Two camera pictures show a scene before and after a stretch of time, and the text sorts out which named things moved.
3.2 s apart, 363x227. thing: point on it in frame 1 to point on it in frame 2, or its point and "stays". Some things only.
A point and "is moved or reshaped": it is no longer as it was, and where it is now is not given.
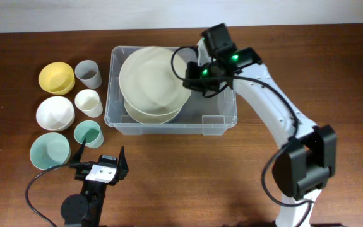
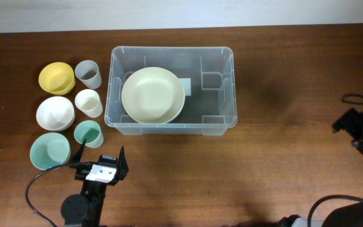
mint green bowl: x=50 y=149 stays
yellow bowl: x=57 y=77 stays
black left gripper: x=121 y=169 stays
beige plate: x=148 y=84 is moved or reshaped
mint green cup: x=90 y=130 stays
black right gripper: x=192 y=81 to x=350 y=122
